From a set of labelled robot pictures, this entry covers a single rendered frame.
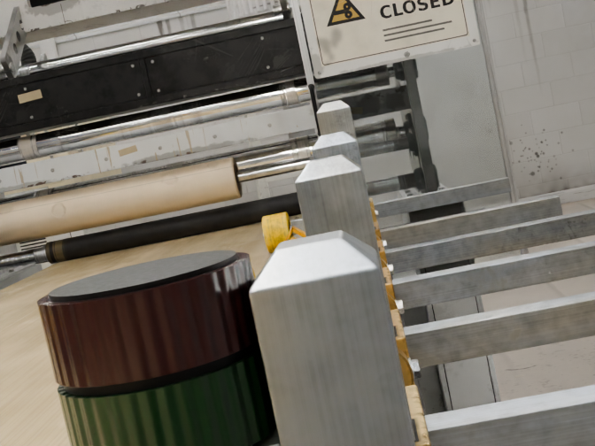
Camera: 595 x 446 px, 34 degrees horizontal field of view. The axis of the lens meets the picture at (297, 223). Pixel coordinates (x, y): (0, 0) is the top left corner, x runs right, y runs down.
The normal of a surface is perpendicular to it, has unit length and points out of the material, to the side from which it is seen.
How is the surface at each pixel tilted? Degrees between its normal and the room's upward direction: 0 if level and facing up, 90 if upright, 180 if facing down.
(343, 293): 90
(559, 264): 90
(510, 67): 90
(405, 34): 90
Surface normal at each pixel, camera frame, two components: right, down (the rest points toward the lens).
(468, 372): -0.06, 0.11
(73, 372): -0.63, 0.20
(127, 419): -0.26, 0.15
